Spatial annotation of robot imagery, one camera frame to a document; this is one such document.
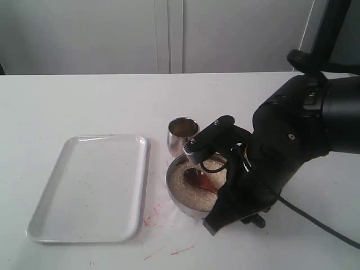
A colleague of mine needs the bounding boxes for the white rectangular plastic tray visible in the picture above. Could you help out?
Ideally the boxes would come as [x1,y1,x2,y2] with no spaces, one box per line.
[26,134,150,244]

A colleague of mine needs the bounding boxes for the brown wooden spoon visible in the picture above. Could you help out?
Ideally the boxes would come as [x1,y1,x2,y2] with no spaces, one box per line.
[183,168,218,194]

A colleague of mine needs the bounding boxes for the white rice heap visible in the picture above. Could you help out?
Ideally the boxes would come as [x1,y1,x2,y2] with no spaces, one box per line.
[169,159,226,212]

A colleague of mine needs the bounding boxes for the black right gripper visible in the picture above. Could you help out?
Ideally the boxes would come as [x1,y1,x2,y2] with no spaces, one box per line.
[203,126,280,236]

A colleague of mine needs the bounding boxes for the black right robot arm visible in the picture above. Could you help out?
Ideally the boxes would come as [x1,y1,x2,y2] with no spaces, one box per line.
[188,49,359,234]

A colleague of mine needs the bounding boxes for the steel bowl of rice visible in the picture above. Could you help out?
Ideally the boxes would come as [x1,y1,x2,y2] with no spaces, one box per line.
[166,154,227,218]

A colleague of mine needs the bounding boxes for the small steel cup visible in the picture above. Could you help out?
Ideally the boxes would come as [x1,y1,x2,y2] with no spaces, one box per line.
[167,117,200,158]

